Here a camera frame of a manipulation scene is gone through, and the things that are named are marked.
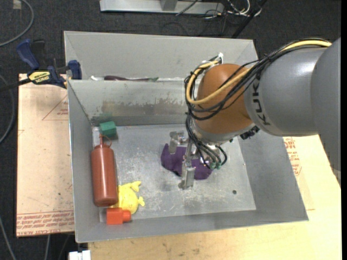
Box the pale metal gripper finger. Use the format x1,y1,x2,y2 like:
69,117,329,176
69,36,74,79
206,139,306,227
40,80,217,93
177,144,197,191
169,130,188,155

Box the purple cloth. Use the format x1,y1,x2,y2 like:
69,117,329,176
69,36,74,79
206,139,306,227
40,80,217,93
160,142,214,181

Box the grey metal bin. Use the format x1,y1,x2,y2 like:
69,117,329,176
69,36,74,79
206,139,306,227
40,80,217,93
63,30,310,244

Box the yellow toy duck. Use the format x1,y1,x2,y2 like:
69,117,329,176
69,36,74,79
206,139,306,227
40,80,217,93
109,180,145,215

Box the green block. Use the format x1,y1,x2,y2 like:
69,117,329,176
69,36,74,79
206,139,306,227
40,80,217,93
98,121,118,140

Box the red-brown squeeze bottle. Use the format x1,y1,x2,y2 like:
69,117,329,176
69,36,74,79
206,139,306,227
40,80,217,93
90,134,119,208

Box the orange-red block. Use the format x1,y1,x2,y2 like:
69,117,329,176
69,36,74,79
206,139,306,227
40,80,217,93
106,207,132,225

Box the brown cardboard board, red print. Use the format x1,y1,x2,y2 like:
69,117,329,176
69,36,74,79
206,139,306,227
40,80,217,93
16,73,317,238

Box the black cylinder on white bracket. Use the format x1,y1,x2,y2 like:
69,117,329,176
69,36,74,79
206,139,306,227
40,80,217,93
239,125,261,141

